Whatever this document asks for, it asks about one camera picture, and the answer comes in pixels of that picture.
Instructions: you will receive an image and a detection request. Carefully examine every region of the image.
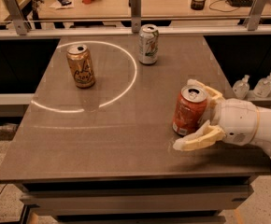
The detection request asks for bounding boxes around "middle metal bracket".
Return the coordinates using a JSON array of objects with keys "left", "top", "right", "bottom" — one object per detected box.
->
[{"left": 129, "top": 0, "right": 141, "bottom": 33}]

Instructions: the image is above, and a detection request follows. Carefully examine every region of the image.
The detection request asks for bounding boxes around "right clear sanitizer bottle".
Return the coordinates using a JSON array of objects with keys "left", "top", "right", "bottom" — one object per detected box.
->
[{"left": 253, "top": 73, "right": 271, "bottom": 98}]

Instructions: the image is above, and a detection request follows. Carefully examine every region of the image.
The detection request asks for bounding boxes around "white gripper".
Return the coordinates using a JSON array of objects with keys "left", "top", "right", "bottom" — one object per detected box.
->
[{"left": 173, "top": 79, "right": 259, "bottom": 151}]

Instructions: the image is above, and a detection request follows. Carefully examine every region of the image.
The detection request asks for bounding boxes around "left clear sanitizer bottle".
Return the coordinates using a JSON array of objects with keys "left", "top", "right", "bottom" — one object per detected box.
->
[{"left": 233, "top": 75, "right": 250, "bottom": 99}]

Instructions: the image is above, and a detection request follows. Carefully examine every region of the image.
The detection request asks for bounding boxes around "metal bracket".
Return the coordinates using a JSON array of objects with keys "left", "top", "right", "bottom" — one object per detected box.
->
[
  {"left": 244, "top": 0, "right": 267, "bottom": 31},
  {"left": 3, "top": 0, "right": 30, "bottom": 35},
  {"left": 129, "top": 0, "right": 141, "bottom": 33}
]

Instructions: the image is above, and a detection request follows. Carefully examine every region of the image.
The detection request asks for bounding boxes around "gold LaCroix can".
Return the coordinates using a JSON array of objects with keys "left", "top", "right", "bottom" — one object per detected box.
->
[{"left": 66, "top": 44, "right": 95, "bottom": 89}]

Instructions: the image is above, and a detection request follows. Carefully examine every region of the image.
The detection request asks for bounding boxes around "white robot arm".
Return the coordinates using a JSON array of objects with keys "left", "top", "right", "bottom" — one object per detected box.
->
[{"left": 172, "top": 79, "right": 271, "bottom": 157}]

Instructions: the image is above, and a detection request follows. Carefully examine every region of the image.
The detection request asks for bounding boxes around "right metal bracket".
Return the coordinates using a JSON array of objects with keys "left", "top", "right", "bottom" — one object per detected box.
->
[{"left": 244, "top": 0, "right": 267, "bottom": 31}]

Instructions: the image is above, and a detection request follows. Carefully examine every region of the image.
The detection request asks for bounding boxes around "white green soda can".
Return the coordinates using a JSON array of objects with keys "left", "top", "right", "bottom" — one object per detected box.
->
[{"left": 138, "top": 24, "right": 159, "bottom": 64}]

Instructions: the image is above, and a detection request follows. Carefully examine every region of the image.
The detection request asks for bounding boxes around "metal rail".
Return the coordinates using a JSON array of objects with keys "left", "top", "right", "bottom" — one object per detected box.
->
[{"left": 0, "top": 24, "right": 271, "bottom": 40}]

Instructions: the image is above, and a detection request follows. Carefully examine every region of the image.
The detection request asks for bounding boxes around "black mesh cup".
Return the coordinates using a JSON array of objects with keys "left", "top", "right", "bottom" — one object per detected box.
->
[{"left": 191, "top": 0, "right": 206, "bottom": 10}]

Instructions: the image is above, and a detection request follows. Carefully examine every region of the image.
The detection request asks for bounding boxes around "black cable on desk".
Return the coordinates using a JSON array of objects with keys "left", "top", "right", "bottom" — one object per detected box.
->
[{"left": 207, "top": 0, "right": 241, "bottom": 13}]

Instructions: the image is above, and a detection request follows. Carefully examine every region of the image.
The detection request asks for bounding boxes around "clear sanitizer bottle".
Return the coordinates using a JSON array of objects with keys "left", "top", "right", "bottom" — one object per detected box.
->
[
  {"left": 233, "top": 75, "right": 250, "bottom": 99},
  {"left": 253, "top": 73, "right": 271, "bottom": 98}
]

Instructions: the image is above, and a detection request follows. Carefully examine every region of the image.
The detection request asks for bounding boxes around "orange coke can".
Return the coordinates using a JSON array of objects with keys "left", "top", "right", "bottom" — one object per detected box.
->
[{"left": 172, "top": 85, "right": 207, "bottom": 135}]

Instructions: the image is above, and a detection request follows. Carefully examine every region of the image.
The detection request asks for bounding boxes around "left metal bracket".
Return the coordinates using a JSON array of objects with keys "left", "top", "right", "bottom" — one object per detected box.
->
[{"left": 3, "top": 0, "right": 30, "bottom": 35}]

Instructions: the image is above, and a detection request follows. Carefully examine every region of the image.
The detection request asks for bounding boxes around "grey table drawer base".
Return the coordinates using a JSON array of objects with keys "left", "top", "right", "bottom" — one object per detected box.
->
[{"left": 21, "top": 177, "right": 253, "bottom": 222}]

